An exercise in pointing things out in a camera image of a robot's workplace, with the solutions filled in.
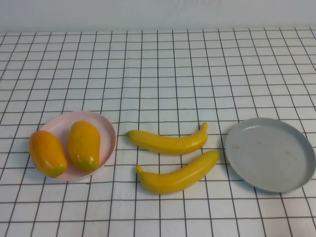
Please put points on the slim yellow banana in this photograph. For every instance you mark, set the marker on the slim yellow banana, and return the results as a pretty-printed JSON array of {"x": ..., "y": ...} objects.
[{"x": 172, "y": 145}]

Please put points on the thick yellow banana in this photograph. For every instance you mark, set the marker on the thick yellow banana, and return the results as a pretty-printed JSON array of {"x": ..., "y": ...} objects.
[{"x": 172, "y": 180}]

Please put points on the yellow mango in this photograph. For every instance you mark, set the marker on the yellow mango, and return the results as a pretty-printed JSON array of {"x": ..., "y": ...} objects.
[{"x": 84, "y": 145}]

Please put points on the orange-tinted mango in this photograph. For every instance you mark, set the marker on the orange-tinted mango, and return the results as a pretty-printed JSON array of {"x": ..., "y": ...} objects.
[{"x": 47, "y": 153}]

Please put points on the pink round plate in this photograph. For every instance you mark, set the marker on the pink round plate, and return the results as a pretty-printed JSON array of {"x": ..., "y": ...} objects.
[{"x": 103, "y": 138}]

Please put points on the grey round plate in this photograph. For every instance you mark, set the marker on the grey round plate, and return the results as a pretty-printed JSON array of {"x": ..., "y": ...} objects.
[{"x": 269, "y": 155}]

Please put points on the white grid-pattern tablecloth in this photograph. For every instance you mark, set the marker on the white grid-pattern tablecloth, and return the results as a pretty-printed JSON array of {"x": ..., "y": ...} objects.
[{"x": 158, "y": 61}]

